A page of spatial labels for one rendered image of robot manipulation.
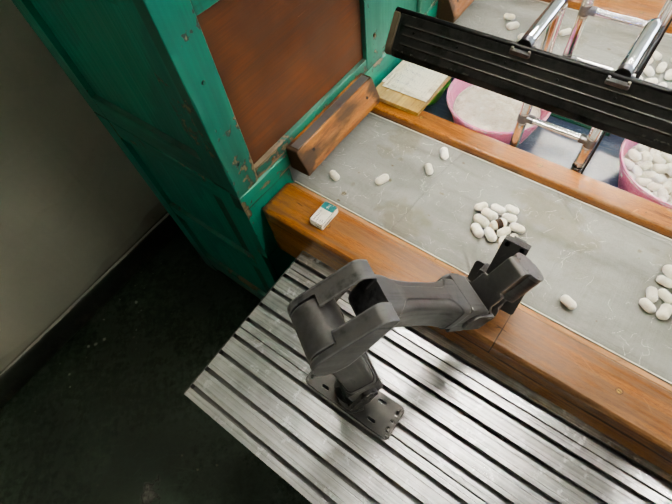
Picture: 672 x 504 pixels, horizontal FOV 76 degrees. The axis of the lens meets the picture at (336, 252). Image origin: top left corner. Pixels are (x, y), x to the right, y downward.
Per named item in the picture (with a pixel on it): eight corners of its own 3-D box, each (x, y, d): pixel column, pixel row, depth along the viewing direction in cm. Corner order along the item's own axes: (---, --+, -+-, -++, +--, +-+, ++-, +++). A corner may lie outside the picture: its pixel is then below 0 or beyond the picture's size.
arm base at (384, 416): (319, 342, 85) (297, 371, 83) (407, 401, 78) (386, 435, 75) (324, 354, 92) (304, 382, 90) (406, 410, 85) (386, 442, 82)
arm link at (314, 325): (369, 355, 82) (328, 289, 54) (385, 388, 78) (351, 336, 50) (340, 370, 82) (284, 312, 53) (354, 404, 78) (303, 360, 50)
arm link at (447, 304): (468, 269, 71) (330, 256, 50) (501, 315, 66) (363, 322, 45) (418, 311, 77) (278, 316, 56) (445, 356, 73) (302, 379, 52)
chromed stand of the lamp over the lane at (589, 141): (543, 246, 99) (640, 80, 61) (464, 208, 107) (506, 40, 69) (576, 190, 106) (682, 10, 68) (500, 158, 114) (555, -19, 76)
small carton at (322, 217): (322, 230, 97) (321, 225, 95) (310, 223, 98) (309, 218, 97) (338, 212, 99) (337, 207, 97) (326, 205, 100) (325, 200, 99)
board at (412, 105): (417, 116, 112) (418, 113, 111) (369, 97, 118) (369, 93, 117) (478, 46, 124) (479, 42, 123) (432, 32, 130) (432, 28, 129)
